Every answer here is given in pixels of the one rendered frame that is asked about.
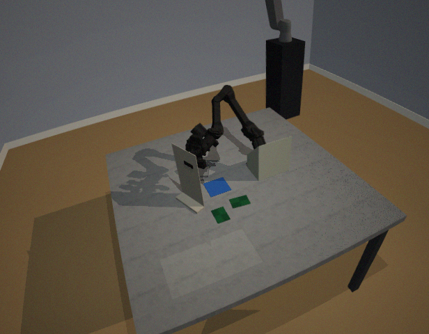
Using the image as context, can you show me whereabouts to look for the blue square mat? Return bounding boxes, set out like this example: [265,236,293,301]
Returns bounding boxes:
[203,177,231,197]

